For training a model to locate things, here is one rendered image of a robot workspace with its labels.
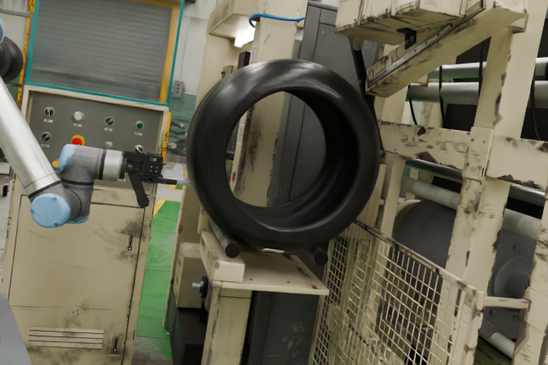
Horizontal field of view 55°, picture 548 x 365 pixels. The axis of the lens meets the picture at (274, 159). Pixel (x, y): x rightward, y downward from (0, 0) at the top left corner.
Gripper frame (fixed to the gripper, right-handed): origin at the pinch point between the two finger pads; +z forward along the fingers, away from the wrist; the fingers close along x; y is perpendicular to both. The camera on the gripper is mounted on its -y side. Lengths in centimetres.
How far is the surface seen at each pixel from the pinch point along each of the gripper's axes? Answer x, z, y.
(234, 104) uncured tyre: -12.2, 7.9, 26.0
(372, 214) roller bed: 18, 72, -5
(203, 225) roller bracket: 22.8, 10.5, -17.8
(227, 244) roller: -10.5, 13.2, -14.9
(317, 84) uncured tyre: -12.4, 31.0, 36.2
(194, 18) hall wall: 911, 65, 180
